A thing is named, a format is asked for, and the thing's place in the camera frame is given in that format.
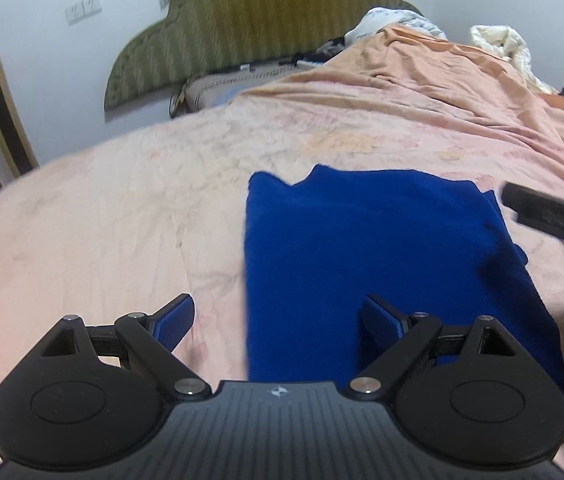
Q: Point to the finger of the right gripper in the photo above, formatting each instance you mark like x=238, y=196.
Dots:
x=538, y=211

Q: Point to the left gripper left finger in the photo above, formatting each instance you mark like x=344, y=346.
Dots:
x=129, y=360

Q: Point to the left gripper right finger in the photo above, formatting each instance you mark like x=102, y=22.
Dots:
x=421, y=359

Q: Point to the blue knitted sweater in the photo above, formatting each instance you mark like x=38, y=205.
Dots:
x=314, y=250

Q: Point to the pink peach bed sheet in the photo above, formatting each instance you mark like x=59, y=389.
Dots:
x=133, y=222

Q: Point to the cream crumpled blanket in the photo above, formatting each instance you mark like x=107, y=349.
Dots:
x=508, y=44

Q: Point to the gold black tower fan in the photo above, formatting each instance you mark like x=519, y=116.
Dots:
x=14, y=143

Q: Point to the brown patterned pillow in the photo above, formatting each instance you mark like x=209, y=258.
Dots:
x=210, y=90

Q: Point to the white pillow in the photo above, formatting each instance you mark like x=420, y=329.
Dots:
x=377, y=18

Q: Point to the dark clutter at headboard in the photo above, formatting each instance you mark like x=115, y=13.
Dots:
x=318, y=56

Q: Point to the olive green padded headboard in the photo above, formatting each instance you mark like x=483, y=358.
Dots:
x=197, y=37

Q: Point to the white wall socket plate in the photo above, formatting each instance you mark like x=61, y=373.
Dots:
x=79, y=11

